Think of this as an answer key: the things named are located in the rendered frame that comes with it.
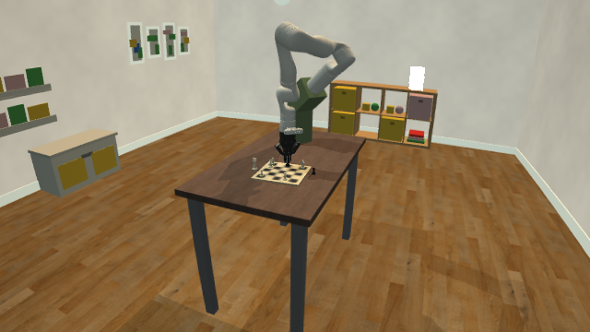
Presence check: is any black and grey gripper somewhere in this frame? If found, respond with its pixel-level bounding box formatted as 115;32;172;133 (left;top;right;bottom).
275;131;301;163

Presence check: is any chessboard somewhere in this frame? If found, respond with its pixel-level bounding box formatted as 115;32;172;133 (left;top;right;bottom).
252;162;312;186

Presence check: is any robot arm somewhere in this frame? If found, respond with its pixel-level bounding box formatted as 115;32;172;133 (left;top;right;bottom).
275;22;356;135

